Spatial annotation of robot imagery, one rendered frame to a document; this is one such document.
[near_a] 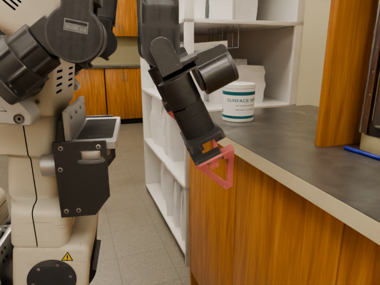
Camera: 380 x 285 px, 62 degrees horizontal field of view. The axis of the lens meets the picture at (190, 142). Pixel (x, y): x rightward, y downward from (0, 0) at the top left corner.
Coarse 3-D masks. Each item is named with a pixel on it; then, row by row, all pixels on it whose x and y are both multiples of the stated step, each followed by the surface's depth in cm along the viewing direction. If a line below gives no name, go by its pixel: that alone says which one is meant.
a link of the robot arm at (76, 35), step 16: (64, 0) 42; (80, 0) 43; (96, 0) 45; (64, 16) 43; (80, 16) 43; (96, 16) 45; (48, 32) 43; (64, 32) 44; (80, 32) 44; (96, 32) 44; (64, 48) 44; (80, 48) 44; (96, 48) 45
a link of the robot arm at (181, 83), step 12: (180, 72) 52; (192, 72) 54; (168, 84) 50; (180, 84) 50; (192, 84) 52; (204, 84) 52; (168, 96) 52; (180, 96) 51; (192, 96) 52; (180, 108) 52
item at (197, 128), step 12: (192, 108) 52; (204, 108) 54; (180, 120) 53; (192, 120) 53; (204, 120) 53; (180, 132) 60; (192, 132) 53; (204, 132) 53; (216, 132) 52; (192, 144) 52
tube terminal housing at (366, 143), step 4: (364, 136) 90; (368, 136) 88; (364, 140) 90; (368, 140) 88; (372, 140) 87; (376, 140) 86; (360, 144) 91; (364, 144) 90; (368, 144) 89; (372, 144) 87; (376, 144) 86; (360, 148) 91; (364, 148) 90; (368, 148) 89; (372, 148) 88; (376, 148) 86; (372, 152) 88; (376, 152) 86
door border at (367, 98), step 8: (376, 16) 81; (376, 32) 82; (376, 40) 82; (376, 48) 82; (376, 56) 82; (368, 64) 84; (376, 64) 83; (368, 80) 85; (368, 88) 86; (368, 96) 86; (368, 104) 86; (368, 112) 86; (360, 120) 88; (368, 120) 87
